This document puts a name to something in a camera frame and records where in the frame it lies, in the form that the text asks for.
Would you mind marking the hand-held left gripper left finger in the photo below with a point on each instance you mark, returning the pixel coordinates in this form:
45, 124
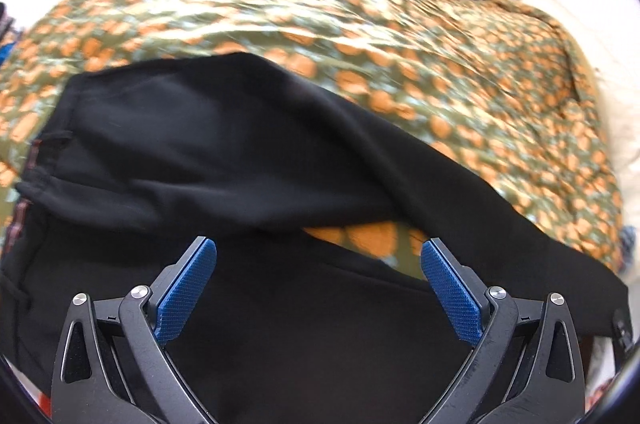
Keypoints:
186, 291

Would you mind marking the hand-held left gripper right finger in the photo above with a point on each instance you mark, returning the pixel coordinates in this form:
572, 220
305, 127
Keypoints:
450, 291

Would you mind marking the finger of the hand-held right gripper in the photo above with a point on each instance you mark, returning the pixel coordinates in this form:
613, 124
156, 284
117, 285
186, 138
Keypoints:
621, 329

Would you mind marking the black pants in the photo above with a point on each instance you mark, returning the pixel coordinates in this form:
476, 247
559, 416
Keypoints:
250, 154

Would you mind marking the cream padded headboard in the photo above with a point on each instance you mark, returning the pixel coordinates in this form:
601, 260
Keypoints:
620, 114

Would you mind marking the orange floral blanket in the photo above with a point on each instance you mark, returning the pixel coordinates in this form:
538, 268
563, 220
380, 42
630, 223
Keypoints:
350, 29

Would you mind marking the heap of clothes on dresser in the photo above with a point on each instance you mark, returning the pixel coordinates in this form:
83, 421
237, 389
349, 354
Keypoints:
6, 49

